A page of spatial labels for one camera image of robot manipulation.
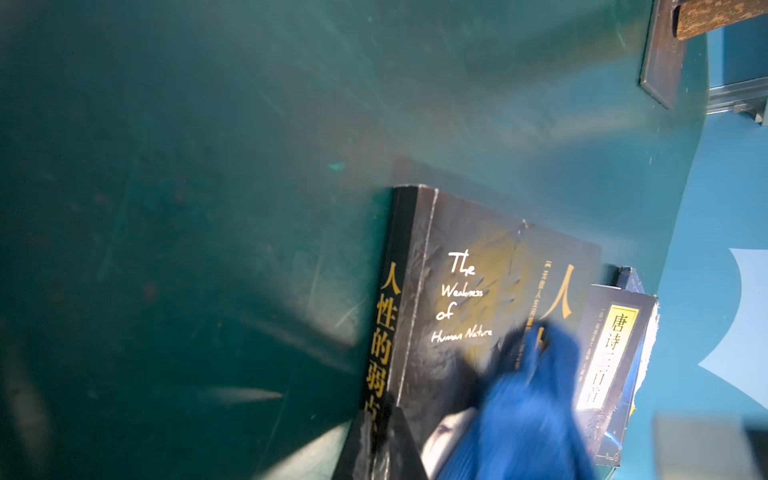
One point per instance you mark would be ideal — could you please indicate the black portrait cover book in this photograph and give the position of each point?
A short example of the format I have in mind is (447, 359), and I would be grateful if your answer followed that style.
(459, 284)

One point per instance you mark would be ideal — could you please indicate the blue microfibre cloth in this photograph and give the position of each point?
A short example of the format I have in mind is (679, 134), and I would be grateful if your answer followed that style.
(525, 427)

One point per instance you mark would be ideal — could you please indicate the purple book yellow label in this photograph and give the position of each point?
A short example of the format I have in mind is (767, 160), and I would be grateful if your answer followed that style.
(611, 335)

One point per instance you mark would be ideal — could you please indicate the pink blossom artificial tree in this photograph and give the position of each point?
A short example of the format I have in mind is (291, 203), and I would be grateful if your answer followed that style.
(672, 25)

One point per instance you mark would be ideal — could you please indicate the aluminium frame rail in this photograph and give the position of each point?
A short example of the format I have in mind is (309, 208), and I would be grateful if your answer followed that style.
(747, 97)

